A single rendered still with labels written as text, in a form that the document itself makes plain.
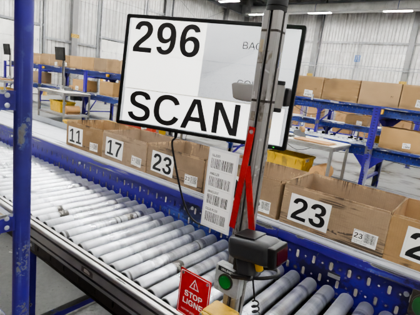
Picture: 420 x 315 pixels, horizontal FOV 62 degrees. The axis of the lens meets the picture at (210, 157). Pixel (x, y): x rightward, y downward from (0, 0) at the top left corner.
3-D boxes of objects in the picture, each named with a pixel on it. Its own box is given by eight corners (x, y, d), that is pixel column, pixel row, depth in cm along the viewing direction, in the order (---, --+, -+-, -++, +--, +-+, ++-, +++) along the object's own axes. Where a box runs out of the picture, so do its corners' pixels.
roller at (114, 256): (94, 272, 125) (90, 259, 126) (190, 234, 166) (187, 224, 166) (102, 271, 122) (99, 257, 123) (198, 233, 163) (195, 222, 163)
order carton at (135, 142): (100, 157, 212) (102, 130, 209) (139, 154, 235) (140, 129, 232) (144, 174, 189) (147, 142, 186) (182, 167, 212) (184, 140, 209)
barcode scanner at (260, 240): (274, 297, 70) (275, 245, 69) (224, 279, 77) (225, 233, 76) (288, 284, 75) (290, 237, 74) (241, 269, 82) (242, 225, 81)
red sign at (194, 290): (175, 310, 95) (180, 267, 92) (178, 309, 95) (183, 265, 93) (224, 341, 85) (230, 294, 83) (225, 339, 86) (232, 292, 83)
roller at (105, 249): (87, 250, 126) (91, 264, 126) (185, 218, 167) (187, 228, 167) (80, 252, 129) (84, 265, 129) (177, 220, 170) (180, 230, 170)
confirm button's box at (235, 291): (211, 289, 84) (215, 262, 82) (219, 284, 86) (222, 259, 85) (235, 302, 80) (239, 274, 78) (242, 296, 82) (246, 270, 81)
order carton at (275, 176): (200, 194, 166) (205, 159, 163) (235, 185, 189) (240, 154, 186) (275, 221, 143) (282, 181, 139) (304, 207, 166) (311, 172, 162)
